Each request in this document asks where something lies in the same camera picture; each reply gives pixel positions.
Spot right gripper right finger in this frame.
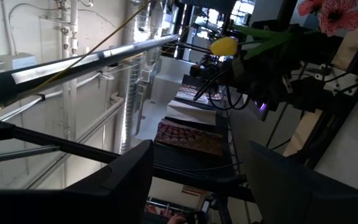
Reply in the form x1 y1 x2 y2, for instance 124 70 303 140
249 141 358 203

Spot grey junction box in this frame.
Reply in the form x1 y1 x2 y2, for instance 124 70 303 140
0 52 37 71

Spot white patterned panel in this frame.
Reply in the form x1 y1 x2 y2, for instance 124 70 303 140
175 83 222 105

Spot person's hand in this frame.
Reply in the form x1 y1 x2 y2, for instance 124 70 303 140
167 214 186 224

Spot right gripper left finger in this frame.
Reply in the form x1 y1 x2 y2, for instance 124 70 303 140
65 139 154 195

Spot black frame beam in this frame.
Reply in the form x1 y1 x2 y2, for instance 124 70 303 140
0 121 256 202

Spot silver ventilation duct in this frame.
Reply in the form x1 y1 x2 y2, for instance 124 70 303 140
116 0 155 155

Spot pink flower bunch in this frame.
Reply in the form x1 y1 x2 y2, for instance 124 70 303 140
297 0 358 37

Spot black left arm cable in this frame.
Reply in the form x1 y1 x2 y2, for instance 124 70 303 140
193 70 252 111

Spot yellow tulip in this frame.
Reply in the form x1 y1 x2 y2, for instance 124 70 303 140
209 24 293 60

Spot red patterned panel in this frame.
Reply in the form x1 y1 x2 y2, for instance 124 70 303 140
154 119 225 157

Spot white ceiling pipes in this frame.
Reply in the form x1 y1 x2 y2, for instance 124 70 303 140
60 0 79 141

